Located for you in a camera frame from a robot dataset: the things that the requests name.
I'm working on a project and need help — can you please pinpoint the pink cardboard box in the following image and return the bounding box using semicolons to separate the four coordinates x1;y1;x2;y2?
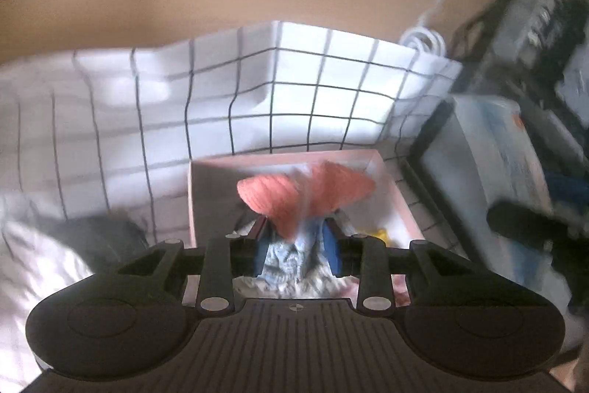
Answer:
188;149;425;306

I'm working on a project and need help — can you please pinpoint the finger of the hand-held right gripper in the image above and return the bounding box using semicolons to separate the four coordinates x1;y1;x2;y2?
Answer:
487;200;560;244

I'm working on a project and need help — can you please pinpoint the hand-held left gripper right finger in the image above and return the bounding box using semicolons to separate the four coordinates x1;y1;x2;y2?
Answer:
324;218;475;313

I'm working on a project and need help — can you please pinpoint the light blue cloth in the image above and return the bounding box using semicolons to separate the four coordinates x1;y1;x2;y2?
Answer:
232;213;357;297

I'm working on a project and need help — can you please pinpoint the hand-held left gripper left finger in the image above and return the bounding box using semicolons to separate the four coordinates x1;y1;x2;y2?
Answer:
117;219;268;313

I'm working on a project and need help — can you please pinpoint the black checked white tablecloth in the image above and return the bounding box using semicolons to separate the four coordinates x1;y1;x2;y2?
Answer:
0;21;463;393

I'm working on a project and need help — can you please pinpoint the coral towel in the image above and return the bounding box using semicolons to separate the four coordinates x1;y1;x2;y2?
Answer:
236;160;375;239

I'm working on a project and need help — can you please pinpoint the dark grey machine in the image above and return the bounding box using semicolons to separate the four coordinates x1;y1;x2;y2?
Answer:
453;0;589;108

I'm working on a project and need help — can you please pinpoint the black framed screen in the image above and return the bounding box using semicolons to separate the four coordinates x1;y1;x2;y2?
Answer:
404;94;557;249

